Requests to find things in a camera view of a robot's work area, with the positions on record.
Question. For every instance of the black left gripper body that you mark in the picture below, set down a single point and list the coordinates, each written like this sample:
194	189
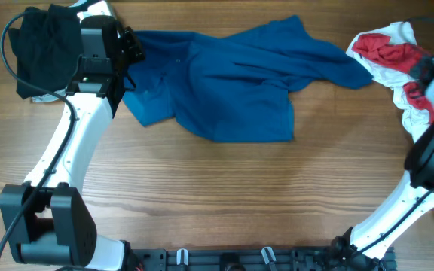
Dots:
132	43

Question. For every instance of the blue polo shirt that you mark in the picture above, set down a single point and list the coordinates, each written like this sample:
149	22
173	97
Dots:
236	88

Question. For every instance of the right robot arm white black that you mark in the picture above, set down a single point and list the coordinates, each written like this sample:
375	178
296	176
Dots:
362	246

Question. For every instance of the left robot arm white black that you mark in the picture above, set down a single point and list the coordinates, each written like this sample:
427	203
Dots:
46	220

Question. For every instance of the red and white garment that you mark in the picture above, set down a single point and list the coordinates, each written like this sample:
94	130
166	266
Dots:
389	54

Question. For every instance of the folded dark green garment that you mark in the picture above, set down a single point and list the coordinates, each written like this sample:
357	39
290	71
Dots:
47	46

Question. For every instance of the folded light grey garment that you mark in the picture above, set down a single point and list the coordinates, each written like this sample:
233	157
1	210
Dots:
46	98

